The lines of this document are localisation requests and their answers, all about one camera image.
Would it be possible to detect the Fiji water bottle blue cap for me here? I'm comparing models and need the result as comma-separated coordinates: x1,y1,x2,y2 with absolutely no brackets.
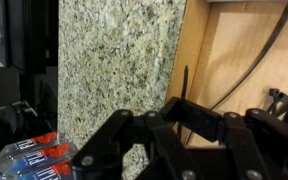
0,142,73,178
0,130,61,164
0,159,73,180

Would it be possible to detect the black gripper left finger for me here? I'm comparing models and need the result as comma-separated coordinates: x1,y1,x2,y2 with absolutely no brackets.
71,96,202,180

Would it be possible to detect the cardboard box cover white rim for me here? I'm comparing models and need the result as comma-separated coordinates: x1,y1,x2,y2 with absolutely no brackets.
165,0,288,148

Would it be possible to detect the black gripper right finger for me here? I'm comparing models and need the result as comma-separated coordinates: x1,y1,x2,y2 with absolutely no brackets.
178,99,288,180

